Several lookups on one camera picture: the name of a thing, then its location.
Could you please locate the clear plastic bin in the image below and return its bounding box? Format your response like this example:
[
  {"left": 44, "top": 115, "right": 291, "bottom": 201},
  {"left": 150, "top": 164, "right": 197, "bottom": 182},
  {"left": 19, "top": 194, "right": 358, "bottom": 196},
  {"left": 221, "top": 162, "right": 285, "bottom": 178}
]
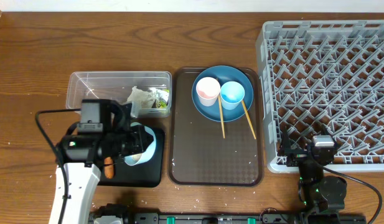
[{"left": 66, "top": 71, "right": 172, "bottom": 118}]

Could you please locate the white napkin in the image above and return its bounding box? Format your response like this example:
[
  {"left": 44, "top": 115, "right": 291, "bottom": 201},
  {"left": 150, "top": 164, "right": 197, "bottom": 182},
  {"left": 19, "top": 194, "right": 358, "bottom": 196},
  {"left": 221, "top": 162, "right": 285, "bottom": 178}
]
[{"left": 127, "top": 86, "right": 156, "bottom": 109}]

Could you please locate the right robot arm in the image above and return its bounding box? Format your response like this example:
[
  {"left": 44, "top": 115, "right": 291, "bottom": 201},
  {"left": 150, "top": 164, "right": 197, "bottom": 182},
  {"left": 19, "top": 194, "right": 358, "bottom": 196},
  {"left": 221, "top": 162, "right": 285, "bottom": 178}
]
[{"left": 278, "top": 128, "right": 347, "bottom": 223}]

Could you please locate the green white wrapper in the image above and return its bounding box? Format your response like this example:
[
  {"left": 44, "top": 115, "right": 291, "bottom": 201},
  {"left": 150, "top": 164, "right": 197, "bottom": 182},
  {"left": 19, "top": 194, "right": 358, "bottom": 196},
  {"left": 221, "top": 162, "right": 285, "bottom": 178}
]
[{"left": 151, "top": 88, "right": 169, "bottom": 109}]

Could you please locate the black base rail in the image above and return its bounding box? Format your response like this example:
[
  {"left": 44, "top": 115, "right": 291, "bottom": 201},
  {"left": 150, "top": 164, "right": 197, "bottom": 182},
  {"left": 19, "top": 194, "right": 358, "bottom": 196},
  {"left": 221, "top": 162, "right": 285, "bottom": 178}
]
[{"left": 87, "top": 204, "right": 366, "bottom": 224}]

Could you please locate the light blue bowl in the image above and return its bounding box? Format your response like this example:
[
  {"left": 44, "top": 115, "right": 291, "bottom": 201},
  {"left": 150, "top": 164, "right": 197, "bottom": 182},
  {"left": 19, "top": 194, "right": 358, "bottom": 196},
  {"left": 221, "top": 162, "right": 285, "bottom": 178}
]
[{"left": 123, "top": 126, "right": 157, "bottom": 166}]

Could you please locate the white rice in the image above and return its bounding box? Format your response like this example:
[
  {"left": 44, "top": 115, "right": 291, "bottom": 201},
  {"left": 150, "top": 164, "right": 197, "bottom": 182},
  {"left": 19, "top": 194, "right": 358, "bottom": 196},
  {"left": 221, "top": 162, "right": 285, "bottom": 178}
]
[{"left": 128, "top": 154, "right": 141, "bottom": 163}]

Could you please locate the grey plastic dishwasher rack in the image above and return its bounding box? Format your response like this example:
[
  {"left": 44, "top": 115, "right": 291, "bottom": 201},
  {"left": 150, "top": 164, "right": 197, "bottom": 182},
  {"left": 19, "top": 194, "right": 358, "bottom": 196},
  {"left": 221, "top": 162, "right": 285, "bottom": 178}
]
[{"left": 256, "top": 20, "right": 384, "bottom": 173}]

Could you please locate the wooden chopstick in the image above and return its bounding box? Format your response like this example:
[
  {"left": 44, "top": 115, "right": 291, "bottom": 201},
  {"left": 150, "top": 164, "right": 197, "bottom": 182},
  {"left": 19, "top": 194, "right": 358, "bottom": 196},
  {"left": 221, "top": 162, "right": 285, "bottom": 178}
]
[
  {"left": 241, "top": 100, "right": 256, "bottom": 139},
  {"left": 218, "top": 94, "right": 225, "bottom": 139}
]

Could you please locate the light blue cup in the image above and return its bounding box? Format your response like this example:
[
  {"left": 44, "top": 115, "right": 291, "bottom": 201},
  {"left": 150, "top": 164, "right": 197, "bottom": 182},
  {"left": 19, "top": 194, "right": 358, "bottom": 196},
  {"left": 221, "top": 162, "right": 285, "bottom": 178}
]
[{"left": 220, "top": 81, "right": 245, "bottom": 110}]

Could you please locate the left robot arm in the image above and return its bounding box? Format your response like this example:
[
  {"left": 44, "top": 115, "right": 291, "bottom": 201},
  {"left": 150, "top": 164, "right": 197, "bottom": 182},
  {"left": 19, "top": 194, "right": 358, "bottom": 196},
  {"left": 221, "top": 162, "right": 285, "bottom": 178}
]
[{"left": 49, "top": 100, "right": 157, "bottom": 223}]

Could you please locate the black plastic tray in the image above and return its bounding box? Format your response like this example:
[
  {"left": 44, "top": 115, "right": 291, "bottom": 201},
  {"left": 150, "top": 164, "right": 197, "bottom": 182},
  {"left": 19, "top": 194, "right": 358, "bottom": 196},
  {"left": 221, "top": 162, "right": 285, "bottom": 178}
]
[{"left": 98, "top": 128, "right": 165, "bottom": 187}]

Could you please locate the orange carrot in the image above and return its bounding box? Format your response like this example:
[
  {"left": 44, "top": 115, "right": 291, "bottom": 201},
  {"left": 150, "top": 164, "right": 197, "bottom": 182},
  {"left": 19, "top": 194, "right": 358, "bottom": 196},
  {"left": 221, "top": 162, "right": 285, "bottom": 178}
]
[{"left": 104, "top": 157, "right": 115, "bottom": 179}]

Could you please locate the dark blue plate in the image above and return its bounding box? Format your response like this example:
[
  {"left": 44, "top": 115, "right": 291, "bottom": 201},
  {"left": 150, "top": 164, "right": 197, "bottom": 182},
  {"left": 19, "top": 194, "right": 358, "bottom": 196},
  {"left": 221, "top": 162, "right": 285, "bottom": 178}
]
[{"left": 192, "top": 65, "right": 254, "bottom": 122}]

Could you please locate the pink cup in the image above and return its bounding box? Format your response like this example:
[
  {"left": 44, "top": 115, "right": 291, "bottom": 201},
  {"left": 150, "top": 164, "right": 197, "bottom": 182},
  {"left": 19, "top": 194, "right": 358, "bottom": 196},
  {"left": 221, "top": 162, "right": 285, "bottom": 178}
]
[{"left": 195, "top": 77, "right": 221, "bottom": 106}]

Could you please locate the brown serving tray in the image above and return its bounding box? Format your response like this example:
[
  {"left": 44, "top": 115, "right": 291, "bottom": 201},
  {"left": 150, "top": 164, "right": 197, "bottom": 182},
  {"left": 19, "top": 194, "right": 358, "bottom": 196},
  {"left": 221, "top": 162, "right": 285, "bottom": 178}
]
[{"left": 168, "top": 67, "right": 264, "bottom": 187}]

